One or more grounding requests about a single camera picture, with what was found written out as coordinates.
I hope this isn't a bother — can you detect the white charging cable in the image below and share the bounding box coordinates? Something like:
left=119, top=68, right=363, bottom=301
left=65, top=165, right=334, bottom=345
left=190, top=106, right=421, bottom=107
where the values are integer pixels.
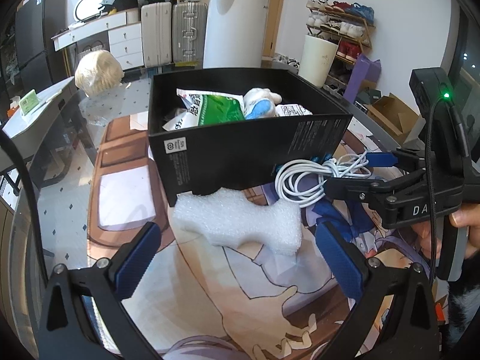
left=274, top=152, right=373, bottom=207

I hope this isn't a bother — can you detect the white foam piece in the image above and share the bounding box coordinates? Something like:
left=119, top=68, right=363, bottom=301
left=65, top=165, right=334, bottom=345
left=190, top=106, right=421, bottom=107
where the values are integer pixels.
left=172, top=188, right=302, bottom=256

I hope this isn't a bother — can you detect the red-edged white packet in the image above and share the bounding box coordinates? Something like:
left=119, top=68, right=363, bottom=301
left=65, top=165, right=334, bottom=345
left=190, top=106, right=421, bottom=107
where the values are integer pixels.
left=275, top=104, right=312, bottom=117

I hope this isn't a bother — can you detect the white plush toy blue mask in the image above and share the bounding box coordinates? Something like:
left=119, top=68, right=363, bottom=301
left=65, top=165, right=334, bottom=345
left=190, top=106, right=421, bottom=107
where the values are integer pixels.
left=243, top=88, right=282, bottom=120

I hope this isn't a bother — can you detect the person right hand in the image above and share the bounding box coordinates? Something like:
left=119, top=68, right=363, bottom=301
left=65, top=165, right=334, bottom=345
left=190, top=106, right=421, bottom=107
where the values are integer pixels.
left=410, top=209, right=480, bottom=260

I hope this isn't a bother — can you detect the open cardboard box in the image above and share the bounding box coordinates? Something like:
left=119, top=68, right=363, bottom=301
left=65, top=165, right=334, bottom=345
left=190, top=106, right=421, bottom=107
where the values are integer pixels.
left=367, top=94, right=425, bottom=145

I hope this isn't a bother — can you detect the purple paper bag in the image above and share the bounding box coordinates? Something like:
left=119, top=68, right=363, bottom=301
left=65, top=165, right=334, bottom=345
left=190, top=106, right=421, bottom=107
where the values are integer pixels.
left=343, top=54, right=382, bottom=103

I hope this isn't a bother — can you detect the anime print desk mat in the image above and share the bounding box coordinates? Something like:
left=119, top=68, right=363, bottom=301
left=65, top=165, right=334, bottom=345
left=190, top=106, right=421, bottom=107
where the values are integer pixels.
left=85, top=114, right=451, bottom=360

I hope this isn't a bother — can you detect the cream tumbler cup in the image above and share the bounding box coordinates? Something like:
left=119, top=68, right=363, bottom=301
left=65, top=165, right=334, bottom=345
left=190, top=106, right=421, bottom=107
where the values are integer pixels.
left=298, top=35, right=338, bottom=88

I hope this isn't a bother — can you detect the shoe rack with shoes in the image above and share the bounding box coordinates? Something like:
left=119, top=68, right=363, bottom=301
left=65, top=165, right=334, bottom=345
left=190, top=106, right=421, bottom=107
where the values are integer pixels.
left=306, top=0, right=375, bottom=92

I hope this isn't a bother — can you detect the black cardboard box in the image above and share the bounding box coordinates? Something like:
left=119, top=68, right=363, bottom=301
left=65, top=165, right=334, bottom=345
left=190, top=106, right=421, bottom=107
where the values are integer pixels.
left=148, top=67, right=352, bottom=206

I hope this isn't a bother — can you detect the white coffee table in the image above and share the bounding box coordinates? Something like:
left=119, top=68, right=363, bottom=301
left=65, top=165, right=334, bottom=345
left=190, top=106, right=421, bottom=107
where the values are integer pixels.
left=2, top=76, right=77, bottom=159

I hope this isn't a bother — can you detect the white cylindrical appliance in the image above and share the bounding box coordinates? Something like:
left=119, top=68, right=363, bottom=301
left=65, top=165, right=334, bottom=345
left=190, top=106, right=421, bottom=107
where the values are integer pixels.
left=202, top=0, right=264, bottom=68

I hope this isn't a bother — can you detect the green tissue box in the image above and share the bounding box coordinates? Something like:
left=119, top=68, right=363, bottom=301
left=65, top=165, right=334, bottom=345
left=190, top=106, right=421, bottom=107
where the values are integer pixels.
left=19, top=89, right=40, bottom=116

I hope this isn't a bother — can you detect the black refrigerator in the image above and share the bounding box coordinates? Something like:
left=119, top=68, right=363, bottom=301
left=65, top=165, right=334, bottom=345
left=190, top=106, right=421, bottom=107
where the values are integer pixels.
left=15, top=0, right=68, bottom=93

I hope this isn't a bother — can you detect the silver suitcase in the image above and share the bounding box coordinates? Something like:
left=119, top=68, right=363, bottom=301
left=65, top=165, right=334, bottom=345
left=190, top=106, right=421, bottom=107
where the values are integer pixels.
left=172, top=2, right=208, bottom=63

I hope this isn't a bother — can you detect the white dresser desk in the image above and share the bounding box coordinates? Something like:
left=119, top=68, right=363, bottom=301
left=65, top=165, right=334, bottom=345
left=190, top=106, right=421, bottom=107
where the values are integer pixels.
left=51, top=8, right=144, bottom=73

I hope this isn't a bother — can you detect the white suitcase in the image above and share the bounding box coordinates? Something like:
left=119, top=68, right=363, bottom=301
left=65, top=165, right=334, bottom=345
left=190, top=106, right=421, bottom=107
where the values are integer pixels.
left=141, top=2, right=173, bottom=68

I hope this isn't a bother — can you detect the oval desk mirror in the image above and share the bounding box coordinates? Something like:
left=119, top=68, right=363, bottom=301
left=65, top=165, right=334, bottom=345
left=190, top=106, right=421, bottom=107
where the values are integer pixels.
left=73, top=0, right=103, bottom=22

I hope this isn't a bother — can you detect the black camera cable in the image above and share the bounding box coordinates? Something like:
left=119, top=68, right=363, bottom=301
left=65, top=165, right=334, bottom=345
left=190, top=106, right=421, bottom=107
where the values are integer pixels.
left=0, top=130, right=50, bottom=285

